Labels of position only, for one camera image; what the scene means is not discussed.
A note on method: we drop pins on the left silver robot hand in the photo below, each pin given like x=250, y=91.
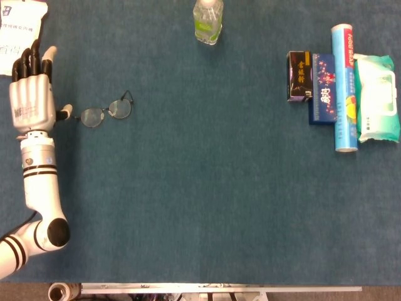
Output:
x=31, y=100

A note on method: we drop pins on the black-framed eyeglasses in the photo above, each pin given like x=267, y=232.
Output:
x=120, y=109

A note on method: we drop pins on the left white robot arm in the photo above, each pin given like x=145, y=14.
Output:
x=42, y=188

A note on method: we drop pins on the white plastic pouch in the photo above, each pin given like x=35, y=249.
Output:
x=17, y=37

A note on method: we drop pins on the clear bottle green label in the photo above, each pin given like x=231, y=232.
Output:
x=208, y=25

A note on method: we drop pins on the tape roll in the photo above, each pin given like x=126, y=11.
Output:
x=62, y=292

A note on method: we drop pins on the small black box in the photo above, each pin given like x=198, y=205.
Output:
x=299, y=78

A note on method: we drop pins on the long dark blue box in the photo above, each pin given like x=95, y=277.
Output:
x=322, y=94

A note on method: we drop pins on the blue food wrap roll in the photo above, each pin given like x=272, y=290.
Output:
x=343, y=94

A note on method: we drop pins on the green wet wipes pack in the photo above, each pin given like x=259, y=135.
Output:
x=377, y=100

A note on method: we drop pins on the aluminium table edge rail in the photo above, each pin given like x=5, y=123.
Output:
x=219, y=288

